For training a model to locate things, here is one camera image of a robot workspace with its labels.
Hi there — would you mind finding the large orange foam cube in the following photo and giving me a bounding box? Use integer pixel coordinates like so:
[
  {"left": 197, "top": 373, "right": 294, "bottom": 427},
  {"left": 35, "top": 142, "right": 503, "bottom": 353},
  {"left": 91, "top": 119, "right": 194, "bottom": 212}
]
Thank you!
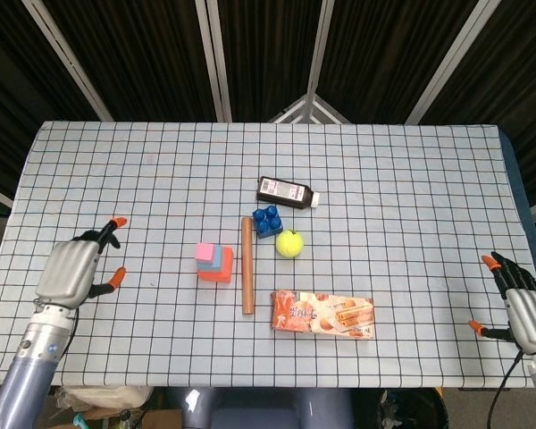
[{"left": 197, "top": 247, "right": 236, "bottom": 285}]

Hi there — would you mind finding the orange egg roll box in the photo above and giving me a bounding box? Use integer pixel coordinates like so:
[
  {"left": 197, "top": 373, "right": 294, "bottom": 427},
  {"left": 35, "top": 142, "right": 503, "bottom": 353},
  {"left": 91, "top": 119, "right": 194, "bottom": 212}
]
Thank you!
[{"left": 270, "top": 290, "right": 376, "bottom": 341}]

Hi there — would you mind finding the brown cardboard box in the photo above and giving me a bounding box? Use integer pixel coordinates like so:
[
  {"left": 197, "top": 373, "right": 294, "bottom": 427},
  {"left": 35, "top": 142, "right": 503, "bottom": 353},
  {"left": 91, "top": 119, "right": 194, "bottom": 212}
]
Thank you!
[{"left": 48, "top": 404, "right": 184, "bottom": 429}]

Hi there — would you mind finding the white plastic bag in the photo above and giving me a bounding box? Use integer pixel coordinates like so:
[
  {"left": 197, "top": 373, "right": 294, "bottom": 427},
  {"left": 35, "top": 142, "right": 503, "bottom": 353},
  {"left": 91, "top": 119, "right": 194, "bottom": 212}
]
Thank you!
[{"left": 53, "top": 384, "right": 155, "bottom": 410}]

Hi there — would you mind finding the blue-grey robot torso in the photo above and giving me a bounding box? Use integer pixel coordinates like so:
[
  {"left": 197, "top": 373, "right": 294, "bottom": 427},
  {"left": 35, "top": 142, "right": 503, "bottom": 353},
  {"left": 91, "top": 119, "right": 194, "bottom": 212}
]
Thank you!
[{"left": 164, "top": 386, "right": 356, "bottom": 429}]

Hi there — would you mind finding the medium blue foam cube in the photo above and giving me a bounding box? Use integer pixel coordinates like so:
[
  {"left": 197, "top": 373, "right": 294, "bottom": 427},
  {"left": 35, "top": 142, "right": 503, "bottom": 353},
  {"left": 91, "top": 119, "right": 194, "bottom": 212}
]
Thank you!
[{"left": 197, "top": 245, "right": 224, "bottom": 273}]

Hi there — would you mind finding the brown bottle white cap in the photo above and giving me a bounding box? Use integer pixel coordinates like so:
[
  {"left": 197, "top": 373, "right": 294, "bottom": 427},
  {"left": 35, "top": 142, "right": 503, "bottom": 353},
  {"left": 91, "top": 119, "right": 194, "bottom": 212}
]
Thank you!
[{"left": 255, "top": 175, "right": 321, "bottom": 211}]

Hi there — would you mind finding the white double partition post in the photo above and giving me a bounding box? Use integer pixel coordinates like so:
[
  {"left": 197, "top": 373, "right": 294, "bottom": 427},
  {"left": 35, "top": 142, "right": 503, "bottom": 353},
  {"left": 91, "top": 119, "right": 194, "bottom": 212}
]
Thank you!
[{"left": 195, "top": 0, "right": 232, "bottom": 122}]

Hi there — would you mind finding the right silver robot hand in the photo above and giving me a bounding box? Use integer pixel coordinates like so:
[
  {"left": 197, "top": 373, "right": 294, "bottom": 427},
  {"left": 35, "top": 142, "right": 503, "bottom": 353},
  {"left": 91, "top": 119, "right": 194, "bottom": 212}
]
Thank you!
[{"left": 467, "top": 250, "right": 536, "bottom": 354}]

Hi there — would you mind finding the white aluminium partition post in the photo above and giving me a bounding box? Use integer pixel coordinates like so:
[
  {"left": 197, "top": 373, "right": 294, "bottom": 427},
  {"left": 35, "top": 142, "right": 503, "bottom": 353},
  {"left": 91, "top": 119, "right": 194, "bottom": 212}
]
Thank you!
[
  {"left": 306, "top": 0, "right": 339, "bottom": 97},
  {"left": 405, "top": 0, "right": 504, "bottom": 125},
  {"left": 21, "top": 0, "right": 113, "bottom": 122}
]

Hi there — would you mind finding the small pink foam cube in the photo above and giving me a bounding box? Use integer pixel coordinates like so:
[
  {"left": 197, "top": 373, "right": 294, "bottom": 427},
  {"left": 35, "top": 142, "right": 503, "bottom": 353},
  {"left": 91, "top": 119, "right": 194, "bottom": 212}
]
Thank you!
[{"left": 194, "top": 242, "right": 215, "bottom": 264}]

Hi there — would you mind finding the black right hand cable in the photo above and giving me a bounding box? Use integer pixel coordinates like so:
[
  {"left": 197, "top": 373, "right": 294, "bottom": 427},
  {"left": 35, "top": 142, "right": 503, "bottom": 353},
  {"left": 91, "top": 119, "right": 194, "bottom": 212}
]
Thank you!
[{"left": 486, "top": 350, "right": 526, "bottom": 429}]

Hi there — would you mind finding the black trash bin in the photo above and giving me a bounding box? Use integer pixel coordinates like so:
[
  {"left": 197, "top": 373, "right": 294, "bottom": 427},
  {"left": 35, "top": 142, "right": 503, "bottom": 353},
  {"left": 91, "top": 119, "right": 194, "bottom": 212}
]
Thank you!
[{"left": 355, "top": 388, "right": 450, "bottom": 429}]

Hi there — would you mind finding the white partition base foot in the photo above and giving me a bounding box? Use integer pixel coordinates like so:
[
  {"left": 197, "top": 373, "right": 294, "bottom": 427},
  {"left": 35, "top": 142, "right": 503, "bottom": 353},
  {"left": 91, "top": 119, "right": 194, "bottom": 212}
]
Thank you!
[{"left": 267, "top": 92, "right": 352, "bottom": 125}]

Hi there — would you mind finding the light checkered tablecloth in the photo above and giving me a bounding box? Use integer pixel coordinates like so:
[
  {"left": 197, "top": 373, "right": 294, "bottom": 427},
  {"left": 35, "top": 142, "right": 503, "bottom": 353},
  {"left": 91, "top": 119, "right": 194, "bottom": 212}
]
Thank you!
[{"left": 0, "top": 119, "right": 536, "bottom": 389}]

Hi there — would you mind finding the yellow tennis ball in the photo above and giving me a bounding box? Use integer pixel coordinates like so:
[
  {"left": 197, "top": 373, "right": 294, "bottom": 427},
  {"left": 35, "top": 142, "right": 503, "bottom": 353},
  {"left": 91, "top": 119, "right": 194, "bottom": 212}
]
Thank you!
[{"left": 275, "top": 229, "right": 306, "bottom": 259}]

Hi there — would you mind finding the brown wooden rod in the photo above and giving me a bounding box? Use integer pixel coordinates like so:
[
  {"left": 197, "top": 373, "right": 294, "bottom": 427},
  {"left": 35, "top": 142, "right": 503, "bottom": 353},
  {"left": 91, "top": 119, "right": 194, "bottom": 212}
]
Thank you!
[{"left": 241, "top": 216, "right": 256, "bottom": 315}]

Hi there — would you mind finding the blue studded toy brick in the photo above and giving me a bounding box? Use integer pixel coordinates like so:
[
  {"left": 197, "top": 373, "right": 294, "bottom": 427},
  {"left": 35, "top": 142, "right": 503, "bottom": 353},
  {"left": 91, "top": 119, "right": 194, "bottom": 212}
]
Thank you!
[{"left": 251, "top": 204, "right": 283, "bottom": 240}]

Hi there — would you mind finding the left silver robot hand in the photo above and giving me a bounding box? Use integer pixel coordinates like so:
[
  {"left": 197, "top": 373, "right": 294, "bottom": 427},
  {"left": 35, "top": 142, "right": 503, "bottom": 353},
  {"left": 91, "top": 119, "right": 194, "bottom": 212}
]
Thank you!
[{"left": 34, "top": 216, "right": 129, "bottom": 309}]

